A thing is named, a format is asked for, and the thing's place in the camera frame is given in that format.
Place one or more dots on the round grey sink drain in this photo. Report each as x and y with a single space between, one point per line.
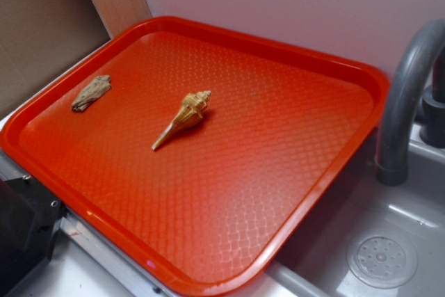
381 258

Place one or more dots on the grey plastic sink basin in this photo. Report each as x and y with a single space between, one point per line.
313 261

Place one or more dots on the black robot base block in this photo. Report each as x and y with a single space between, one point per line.
30 219

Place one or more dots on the brown cardboard panel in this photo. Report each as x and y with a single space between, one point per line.
40 39

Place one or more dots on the small grey driftwood piece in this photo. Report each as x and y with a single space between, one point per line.
92 92

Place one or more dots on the red plastic serving tray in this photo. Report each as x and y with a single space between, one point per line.
207 211

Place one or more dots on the grey curved faucet spout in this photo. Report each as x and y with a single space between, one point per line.
404 102

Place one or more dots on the tan spiral sea shell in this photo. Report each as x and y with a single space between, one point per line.
190 114

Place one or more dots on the dark grey faucet handle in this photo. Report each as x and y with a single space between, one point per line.
432 131

